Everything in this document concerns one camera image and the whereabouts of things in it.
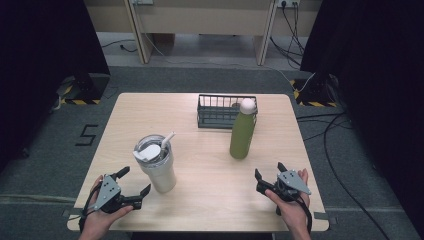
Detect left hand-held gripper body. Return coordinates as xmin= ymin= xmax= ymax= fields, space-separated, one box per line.
xmin=93 ymin=174 xmax=126 ymax=215

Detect left hand-held gripper cable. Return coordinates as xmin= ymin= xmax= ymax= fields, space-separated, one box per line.
xmin=78 ymin=184 xmax=102 ymax=233

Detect white tumbler with straw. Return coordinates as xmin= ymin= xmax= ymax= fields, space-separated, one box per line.
xmin=132 ymin=130 xmax=178 ymax=194

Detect white wall socket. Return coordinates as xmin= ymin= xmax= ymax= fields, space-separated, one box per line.
xmin=276 ymin=0 xmax=301 ymax=9

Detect right hand-held gripper cable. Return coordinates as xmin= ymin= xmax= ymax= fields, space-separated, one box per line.
xmin=274 ymin=195 xmax=314 ymax=234

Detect black cables from wall socket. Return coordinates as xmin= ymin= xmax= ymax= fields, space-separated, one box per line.
xmin=269 ymin=0 xmax=306 ymax=70

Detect beige desk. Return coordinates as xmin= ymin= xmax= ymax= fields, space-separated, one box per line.
xmin=83 ymin=0 xmax=323 ymax=67

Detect green bottle with white cap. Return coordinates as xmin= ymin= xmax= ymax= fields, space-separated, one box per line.
xmin=229 ymin=97 xmax=258 ymax=160

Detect person's left hand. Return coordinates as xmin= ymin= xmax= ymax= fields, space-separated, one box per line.
xmin=81 ymin=175 xmax=135 ymax=233

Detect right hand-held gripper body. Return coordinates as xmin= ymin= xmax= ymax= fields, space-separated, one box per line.
xmin=273 ymin=169 xmax=313 ymax=203

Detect hand-held gripper cable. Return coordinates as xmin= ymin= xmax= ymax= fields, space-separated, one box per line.
xmin=274 ymin=195 xmax=314 ymax=234
xmin=78 ymin=184 xmax=102 ymax=233

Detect black stand base striped tape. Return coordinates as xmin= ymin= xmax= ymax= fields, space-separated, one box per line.
xmin=289 ymin=73 xmax=340 ymax=108
xmin=59 ymin=73 xmax=111 ymax=106

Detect dark wire basket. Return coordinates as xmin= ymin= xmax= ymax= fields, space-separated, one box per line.
xmin=196 ymin=93 xmax=259 ymax=130

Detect long black floor cable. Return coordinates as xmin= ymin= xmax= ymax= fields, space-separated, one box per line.
xmin=295 ymin=111 xmax=392 ymax=240

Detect grey tape strip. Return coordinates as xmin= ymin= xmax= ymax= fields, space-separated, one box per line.
xmin=314 ymin=211 xmax=338 ymax=225
xmin=62 ymin=207 xmax=86 ymax=218

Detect black curtain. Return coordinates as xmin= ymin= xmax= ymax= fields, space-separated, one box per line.
xmin=0 ymin=0 xmax=111 ymax=174
xmin=299 ymin=0 xmax=424 ymax=231

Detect person's right hand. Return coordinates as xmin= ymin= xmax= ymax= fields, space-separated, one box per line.
xmin=264 ymin=168 xmax=313 ymax=232

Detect short black floor cable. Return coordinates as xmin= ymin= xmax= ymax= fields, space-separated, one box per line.
xmin=100 ymin=38 xmax=139 ymax=54

